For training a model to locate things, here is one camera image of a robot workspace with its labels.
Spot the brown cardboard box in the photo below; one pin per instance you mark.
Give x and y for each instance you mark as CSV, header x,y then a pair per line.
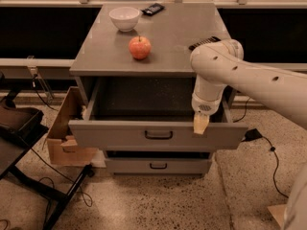
x,y
62,145

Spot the white ceramic bowl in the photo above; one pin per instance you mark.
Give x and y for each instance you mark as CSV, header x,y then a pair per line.
x,y
124,18

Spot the red apple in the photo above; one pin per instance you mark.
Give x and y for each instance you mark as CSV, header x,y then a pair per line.
x,y
140,47

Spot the cardboard sheet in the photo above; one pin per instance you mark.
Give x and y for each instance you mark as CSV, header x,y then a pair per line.
x,y
279,213

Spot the grey drawer cabinet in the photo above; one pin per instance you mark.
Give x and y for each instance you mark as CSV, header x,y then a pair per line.
x,y
105,53

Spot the black snack packet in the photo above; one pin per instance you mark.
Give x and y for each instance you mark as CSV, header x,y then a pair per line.
x,y
153,9

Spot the black power adapter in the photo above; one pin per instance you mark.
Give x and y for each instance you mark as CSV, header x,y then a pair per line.
x,y
252,134

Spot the grey top drawer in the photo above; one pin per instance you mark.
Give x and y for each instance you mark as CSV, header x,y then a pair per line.
x,y
151,114

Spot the grey bottom drawer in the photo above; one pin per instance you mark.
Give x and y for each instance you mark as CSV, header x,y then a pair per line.
x,y
158,166

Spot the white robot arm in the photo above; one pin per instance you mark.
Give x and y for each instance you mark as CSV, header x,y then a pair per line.
x,y
220,64

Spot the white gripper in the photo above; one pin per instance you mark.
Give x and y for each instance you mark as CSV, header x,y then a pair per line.
x,y
205,105

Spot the grey drawer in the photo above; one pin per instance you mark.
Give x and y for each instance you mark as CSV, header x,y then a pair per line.
x,y
158,166
151,114

